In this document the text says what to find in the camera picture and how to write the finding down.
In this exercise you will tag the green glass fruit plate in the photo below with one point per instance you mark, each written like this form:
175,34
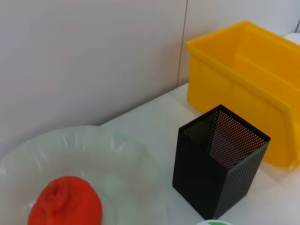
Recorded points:
93,159

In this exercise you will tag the black mesh pen holder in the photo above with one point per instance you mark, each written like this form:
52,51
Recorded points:
194,175

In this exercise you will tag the red tomato-shaped toy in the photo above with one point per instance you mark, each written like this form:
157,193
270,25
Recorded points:
65,204

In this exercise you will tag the clear green-label water bottle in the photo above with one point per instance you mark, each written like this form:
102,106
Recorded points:
211,222

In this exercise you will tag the yellow plastic bin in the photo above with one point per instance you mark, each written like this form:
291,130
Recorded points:
234,93

